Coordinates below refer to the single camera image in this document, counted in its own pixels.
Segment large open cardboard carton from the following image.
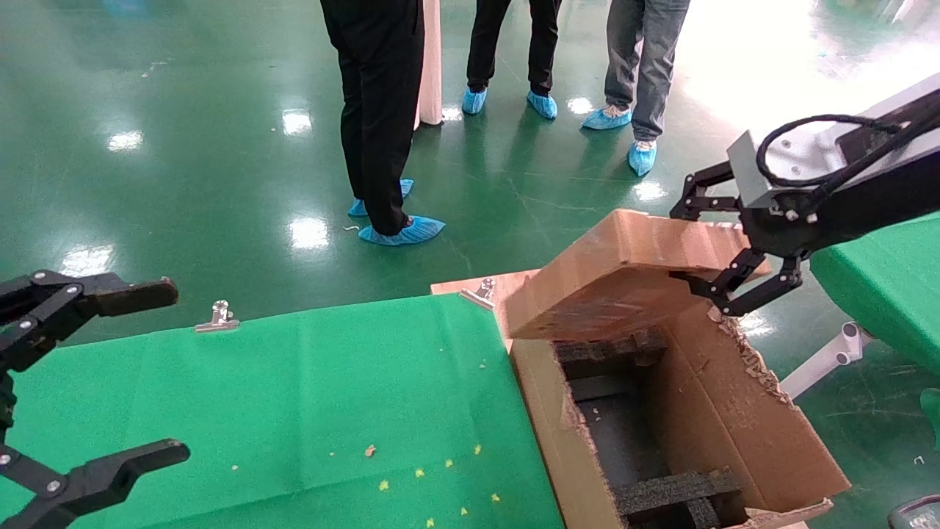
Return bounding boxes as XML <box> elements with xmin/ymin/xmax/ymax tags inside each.
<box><xmin>509</xmin><ymin>298</ymin><xmax>853</xmax><ymax>529</ymax></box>

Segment small taped cardboard box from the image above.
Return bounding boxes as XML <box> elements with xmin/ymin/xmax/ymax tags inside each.
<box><xmin>505</xmin><ymin>209</ymin><xmax>772</xmax><ymax>342</ymax></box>

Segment black camera cable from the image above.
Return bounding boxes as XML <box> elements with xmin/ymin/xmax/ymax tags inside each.
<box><xmin>756</xmin><ymin>88</ymin><xmax>940</xmax><ymax>190</ymax></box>

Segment white post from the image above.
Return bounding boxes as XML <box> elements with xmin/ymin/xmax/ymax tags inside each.
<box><xmin>415</xmin><ymin>0</ymin><xmax>444</xmax><ymax>129</ymax></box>

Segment metal binder clip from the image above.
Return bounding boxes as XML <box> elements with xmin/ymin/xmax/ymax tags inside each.
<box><xmin>195</xmin><ymin>300</ymin><xmax>241</xmax><ymax>334</ymax></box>
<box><xmin>460</xmin><ymin>278</ymin><xmax>496</xmax><ymax>311</ymax></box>

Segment white table leg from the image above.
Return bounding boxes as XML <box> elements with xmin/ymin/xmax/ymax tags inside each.
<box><xmin>778</xmin><ymin>321</ymin><xmax>872</xmax><ymax>401</ymax></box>

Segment person in grey jeans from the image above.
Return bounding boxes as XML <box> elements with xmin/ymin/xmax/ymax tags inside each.
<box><xmin>582</xmin><ymin>0</ymin><xmax>692</xmax><ymax>177</ymax></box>

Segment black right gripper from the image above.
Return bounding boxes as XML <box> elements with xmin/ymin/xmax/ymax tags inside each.
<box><xmin>670</xmin><ymin>151</ymin><xmax>940</xmax><ymax>317</ymax></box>

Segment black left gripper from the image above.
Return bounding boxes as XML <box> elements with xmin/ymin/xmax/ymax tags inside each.
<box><xmin>0</xmin><ymin>270</ymin><xmax>191</xmax><ymax>529</ymax></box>

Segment large green table cloth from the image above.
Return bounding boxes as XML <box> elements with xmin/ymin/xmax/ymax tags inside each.
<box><xmin>0</xmin><ymin>294</ymin><xmax>566</xmax><ymax>529</ymax></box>

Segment person in black trousers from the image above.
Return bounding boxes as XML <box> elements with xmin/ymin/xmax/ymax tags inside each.
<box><xmin>321</xmin><ymin>0</ymin><xmax>447</xmax><ymax>247</ymax></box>
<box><xmin>461</xmin><ymin>0</ymin><xmax>565</xmax><ymax>120</ymax></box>

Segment green plastic object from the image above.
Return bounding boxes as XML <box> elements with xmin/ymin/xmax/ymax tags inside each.
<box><xmin>920</xmin><ymin>388</ymin><xmax>940</xmax><ymax>450</ymax></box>

